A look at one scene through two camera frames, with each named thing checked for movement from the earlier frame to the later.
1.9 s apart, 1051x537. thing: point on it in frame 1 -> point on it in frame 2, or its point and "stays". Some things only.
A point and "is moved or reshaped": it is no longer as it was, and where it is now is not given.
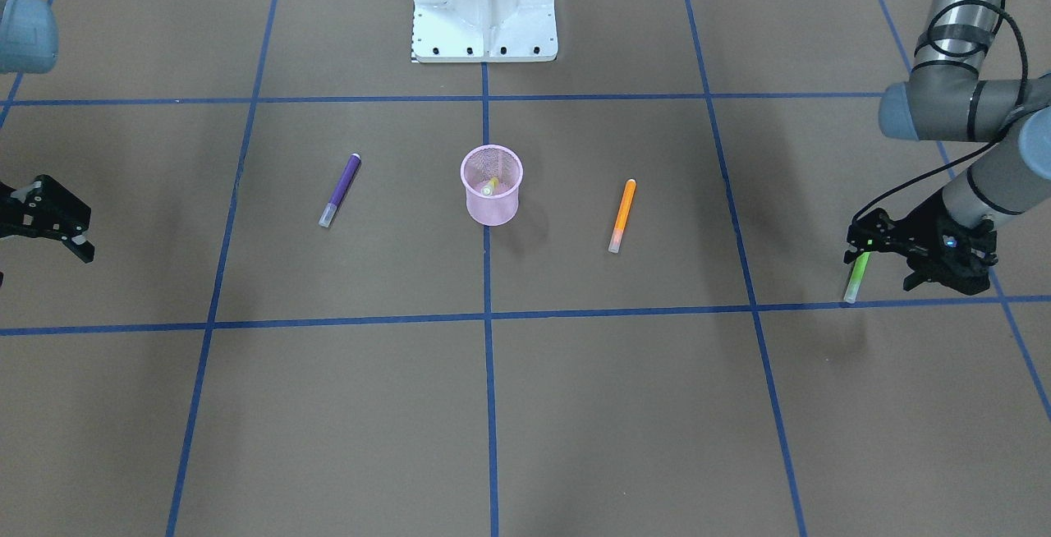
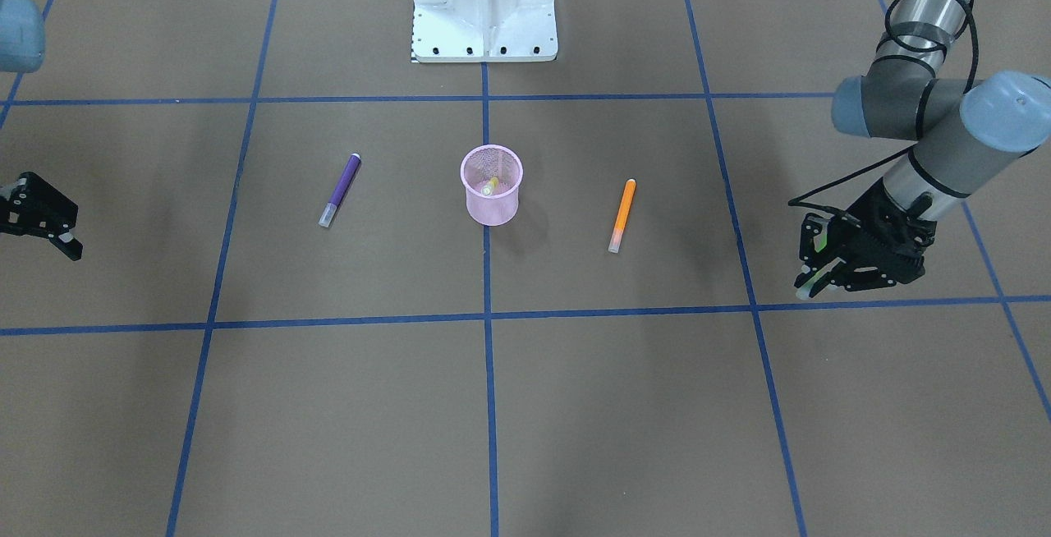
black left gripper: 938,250 -> 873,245
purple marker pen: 353,163 stays
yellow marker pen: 491,187 stays
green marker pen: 859,269 is moved or reshaped
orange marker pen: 626,205 stays
